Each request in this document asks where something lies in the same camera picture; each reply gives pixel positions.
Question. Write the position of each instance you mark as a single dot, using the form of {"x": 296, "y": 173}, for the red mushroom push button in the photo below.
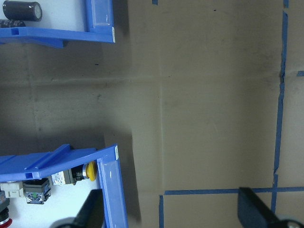
{"x": 4, "y": 215}

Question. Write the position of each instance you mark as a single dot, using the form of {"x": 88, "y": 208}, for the white bin liner sheet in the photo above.
{"x": 61, "y": 14}
{"x": 64, "y": 209}

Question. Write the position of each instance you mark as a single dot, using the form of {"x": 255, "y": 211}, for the white switch contact block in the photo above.
{"x": 12, "y": 188}

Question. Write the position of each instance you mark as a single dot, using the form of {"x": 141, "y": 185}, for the black cylindrical capacitor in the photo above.
{"x": 21, "y": 10}

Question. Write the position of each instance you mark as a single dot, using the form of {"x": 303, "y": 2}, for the grey switch with green dot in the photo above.
{"x": 36, "y": 191}

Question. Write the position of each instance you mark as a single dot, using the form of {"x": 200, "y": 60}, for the yellow push button switch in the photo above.
{"x": 80, "y": 173}

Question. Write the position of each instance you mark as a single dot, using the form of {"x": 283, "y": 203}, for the blue plastic bin with buttons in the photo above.
{"x": 111, "y": 190}

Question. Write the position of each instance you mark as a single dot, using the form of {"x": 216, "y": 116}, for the blue plastic bin with capacitors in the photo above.
{"x": 59, "y": 35}

